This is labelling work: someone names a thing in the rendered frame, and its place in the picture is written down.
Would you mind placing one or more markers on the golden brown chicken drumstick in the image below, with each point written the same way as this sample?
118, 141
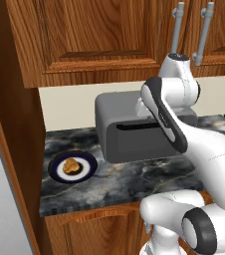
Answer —
70, 165

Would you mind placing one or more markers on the wide wooden wall cupboard door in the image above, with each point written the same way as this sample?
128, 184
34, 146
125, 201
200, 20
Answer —
98, 30

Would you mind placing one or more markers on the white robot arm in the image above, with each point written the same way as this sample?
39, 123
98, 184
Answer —
214, 156

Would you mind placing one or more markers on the grey toaster oven door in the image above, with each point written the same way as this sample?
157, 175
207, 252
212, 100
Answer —
137, 144

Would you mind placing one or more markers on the tall wooden cupboard side panel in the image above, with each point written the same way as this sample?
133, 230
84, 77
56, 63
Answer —
15, 99

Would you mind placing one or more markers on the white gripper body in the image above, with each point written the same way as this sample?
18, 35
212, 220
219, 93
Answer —
142, 109

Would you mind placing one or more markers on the grey toaster oven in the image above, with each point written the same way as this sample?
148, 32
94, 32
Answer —
117, 106

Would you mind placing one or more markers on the wooden base cupboard door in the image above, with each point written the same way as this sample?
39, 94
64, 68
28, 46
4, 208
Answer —
98, 232

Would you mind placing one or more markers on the blue rimmed white plate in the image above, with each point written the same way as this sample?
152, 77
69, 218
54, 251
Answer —
86, 167

